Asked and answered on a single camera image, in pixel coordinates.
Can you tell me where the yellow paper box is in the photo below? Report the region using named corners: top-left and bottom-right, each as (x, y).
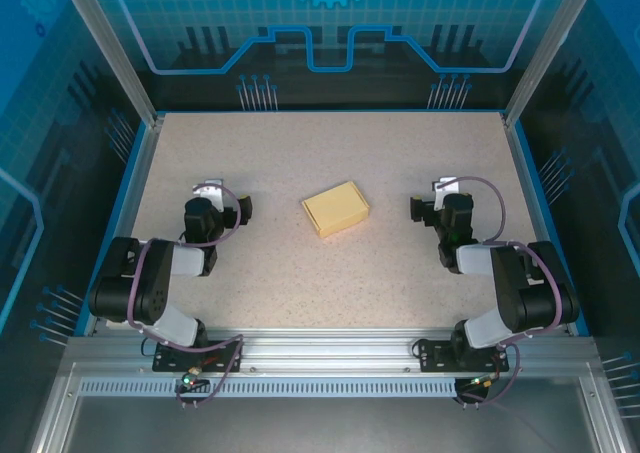
top-left (300, 181), bottom-right (370, 239)

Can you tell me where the blue table edge strip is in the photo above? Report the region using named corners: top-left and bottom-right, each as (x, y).
top-left (514, 120), bottom-right (591, 337)
top-left (73, 120), bottom-right (151, 337)

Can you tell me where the small connector with green light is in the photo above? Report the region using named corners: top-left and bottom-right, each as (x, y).
top-left (467, 372), bottom-right (501, 390)
top-left (180, 367), bottom-right (209, 390)

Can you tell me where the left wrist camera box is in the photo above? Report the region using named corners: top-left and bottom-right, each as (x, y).
top-left (192, 177), bottom-right (225, 209)

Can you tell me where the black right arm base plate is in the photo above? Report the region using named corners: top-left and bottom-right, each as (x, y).
top-left (417, 340), bottom-right (511, 374)

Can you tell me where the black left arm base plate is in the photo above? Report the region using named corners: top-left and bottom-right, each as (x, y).
top-left (152, 340), bottom-right (246, 374)

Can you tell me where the aluminium frame beam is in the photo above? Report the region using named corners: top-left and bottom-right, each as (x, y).
top-left (64, 327), bottom-right (599, 374)

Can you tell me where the aluminium frame post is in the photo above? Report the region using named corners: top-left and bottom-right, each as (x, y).
top-left (54, 0), bottom-right (167, 130)
top-left (502, 0), bottom-right (604, 129)

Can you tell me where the slotted cable duct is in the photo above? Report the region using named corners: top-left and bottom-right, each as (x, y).
top-left (78, 378), bottom-right (459, 399)

